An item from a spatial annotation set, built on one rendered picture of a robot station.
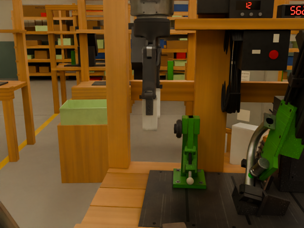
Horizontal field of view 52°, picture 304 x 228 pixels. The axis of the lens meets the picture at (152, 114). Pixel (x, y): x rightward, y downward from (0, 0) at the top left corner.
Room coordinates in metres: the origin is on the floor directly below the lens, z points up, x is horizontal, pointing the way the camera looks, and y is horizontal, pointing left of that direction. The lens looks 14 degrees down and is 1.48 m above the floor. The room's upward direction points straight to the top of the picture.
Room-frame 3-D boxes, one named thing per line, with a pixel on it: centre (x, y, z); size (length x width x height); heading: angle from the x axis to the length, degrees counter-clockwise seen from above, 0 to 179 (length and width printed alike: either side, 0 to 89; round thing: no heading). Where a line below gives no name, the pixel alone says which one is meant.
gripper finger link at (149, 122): (0.61, 0.00, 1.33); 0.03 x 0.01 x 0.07; 85
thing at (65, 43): (10.41, 2.88, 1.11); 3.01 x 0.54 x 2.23; 92
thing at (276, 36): (1.24, -0.43, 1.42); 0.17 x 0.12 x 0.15; 85
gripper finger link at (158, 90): (0.72, 0.00, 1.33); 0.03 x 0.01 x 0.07; 85
